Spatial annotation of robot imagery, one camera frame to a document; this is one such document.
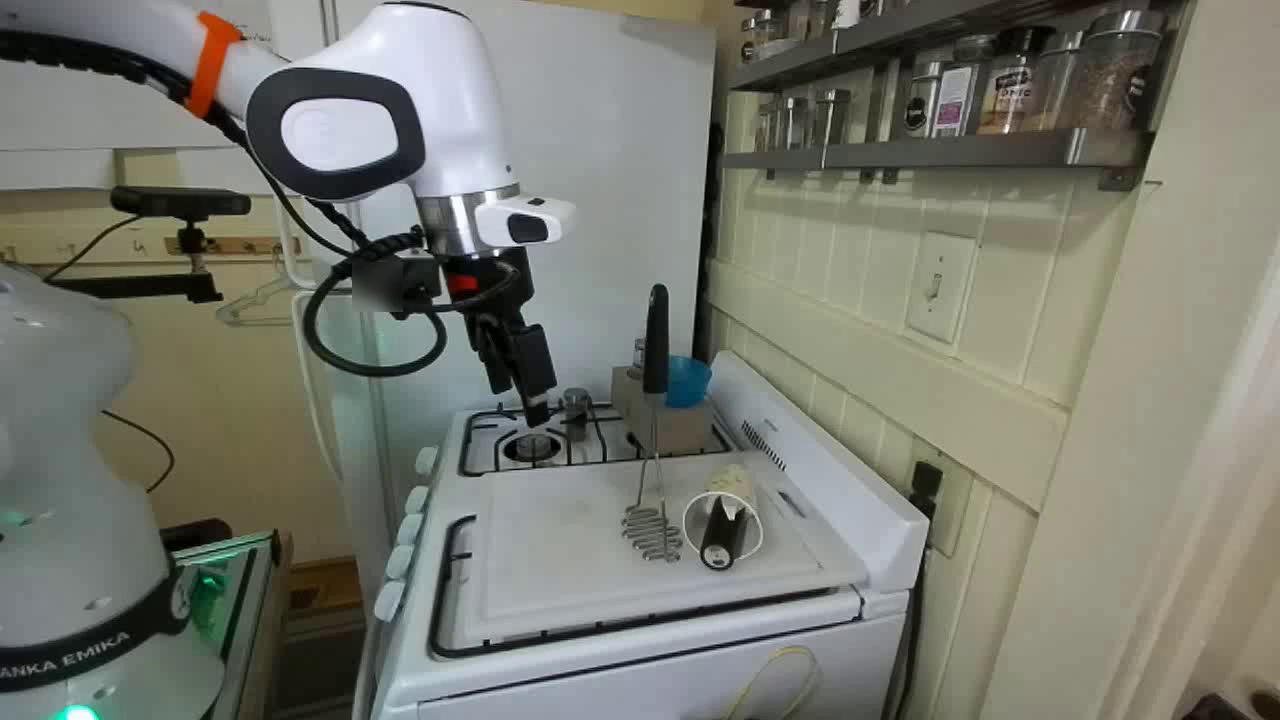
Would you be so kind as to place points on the blue plastic cup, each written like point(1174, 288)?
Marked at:
point(690, 382)

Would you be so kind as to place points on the wooden spice rack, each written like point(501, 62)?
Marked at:
point(854, 44)

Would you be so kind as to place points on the wall outlet with black plug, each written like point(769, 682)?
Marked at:
point(929, 486)

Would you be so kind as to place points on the small dark spice jar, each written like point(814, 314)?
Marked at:
point(916, 107)

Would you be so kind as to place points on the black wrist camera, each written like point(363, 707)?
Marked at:
point(401, 280)

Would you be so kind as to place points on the black burner grate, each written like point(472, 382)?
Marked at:
point(601, 442)

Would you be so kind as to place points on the grey wall shelf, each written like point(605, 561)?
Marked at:
point(933, 154)

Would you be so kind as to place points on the white cup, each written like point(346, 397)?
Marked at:
point(746, 501)

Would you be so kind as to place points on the large glass spice jar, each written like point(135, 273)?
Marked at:
point(1118, 75)

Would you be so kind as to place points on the white refrigerator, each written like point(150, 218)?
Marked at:
point(615, 144)

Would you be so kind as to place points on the small metal pot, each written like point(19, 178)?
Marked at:
point(576, 404)

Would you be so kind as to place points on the white light switch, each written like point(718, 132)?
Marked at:
point(943, 287)

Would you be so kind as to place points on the wooden wall rail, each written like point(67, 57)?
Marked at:
point(241, 245)

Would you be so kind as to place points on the white gas stove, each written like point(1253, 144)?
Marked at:
point(641, 664)

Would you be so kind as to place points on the white stove knob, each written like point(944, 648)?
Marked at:
point(390, 603)
point(404, 531)
point(425, 461)
point(396, 561)
point(418, 497)

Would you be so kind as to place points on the brown cardboard box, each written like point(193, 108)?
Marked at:
point(675, 428)

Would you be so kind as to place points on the spice jar with white label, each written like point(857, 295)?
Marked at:
point(959, 101)

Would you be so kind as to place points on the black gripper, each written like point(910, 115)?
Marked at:
point(505, 320)

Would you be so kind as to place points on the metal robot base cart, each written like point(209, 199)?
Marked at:
point(241, 603)

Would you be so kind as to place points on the white cutting board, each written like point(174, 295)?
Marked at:
point(574, 561)

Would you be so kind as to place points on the black camera on stand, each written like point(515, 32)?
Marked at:
point(182, 202)

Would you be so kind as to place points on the black object inside white cup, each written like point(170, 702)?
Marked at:
point(723, 535)

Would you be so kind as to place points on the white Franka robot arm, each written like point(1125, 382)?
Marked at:
point(386, 81)

